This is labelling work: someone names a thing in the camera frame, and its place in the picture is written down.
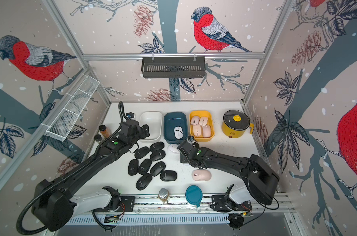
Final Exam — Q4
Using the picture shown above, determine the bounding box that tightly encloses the pink mouse bottom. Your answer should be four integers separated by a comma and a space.
192, 169, 212, 182

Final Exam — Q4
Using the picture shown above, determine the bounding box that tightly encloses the white mouse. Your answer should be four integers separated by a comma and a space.
174, 126, 183, 140
168, 144, 180, 154

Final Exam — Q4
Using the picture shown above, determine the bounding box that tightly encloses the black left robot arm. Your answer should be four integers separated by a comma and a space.
31, 120, 150, 233

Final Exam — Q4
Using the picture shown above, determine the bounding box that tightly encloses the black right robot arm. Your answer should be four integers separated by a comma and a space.
177, 141, 279, 206

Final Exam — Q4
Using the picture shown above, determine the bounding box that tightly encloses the white storage box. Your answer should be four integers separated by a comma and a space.
139, 111, 163, 143

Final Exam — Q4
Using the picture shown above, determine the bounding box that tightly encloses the teal storage box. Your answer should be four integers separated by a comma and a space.
163, 112, 188, 144

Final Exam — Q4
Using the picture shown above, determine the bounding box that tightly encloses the yellow storage box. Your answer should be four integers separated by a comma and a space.
189, 110, 215, 142

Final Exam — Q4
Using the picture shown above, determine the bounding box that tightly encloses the white mouse top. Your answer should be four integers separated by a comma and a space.
168, 144, 180, 154

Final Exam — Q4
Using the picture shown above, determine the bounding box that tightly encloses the brown spice jar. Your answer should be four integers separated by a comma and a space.
98, 124, 111, 139

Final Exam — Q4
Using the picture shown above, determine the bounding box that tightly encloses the black mouse top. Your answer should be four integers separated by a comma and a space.
150, 142, 165, 152

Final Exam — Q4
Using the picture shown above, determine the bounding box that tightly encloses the dark spice jar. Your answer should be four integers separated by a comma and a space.
93, 134, 104, 144

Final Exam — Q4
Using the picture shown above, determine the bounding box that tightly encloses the teal round lid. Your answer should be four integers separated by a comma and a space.
185, 185, 203, 212

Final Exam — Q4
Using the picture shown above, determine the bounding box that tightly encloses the yellow electric cooking pot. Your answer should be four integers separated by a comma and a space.
221, 119, 254, 138

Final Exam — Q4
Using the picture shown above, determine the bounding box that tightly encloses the small glass bottle metal cap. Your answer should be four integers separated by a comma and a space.
158, 188, 171, 204

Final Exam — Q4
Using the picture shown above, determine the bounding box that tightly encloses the glass pot lid yellow knob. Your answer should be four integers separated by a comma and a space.
223, 110, 251, 131

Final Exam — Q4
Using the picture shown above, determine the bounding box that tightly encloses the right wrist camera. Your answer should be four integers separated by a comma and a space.
187, 136, 195, 144

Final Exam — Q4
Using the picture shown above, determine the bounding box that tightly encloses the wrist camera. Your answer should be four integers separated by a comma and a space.
187, 136, 195, 144
126, 112, 135, 120

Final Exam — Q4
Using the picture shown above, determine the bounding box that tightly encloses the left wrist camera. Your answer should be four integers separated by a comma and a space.
126, 112, 135, 120

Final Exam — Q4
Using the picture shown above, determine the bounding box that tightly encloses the white wire mesh shelf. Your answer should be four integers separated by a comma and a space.
44, 75, 100, 141

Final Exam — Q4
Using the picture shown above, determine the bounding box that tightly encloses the black hanging wire basket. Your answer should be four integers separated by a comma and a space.
141, 57, 206, 79

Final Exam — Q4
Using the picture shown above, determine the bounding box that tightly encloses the aluminium mounting rail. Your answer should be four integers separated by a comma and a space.
57, 193, 296, 226

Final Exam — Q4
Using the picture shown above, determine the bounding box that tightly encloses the black corrugated cable conduit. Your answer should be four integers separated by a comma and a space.
16, 101, 132, 236

